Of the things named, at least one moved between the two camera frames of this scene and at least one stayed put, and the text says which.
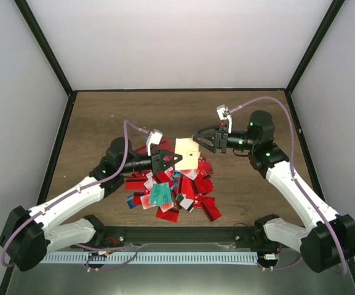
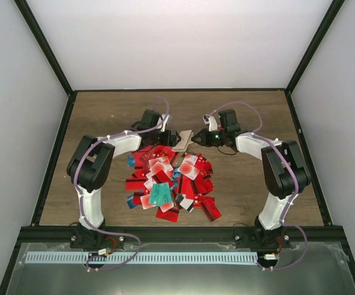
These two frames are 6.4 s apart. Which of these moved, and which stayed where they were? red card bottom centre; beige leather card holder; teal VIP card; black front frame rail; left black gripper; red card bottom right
Moved: beige leather card holder; left black gripper
Stayed: teal VIP card; red card bottom centre; black front frame rail; red card bottom right
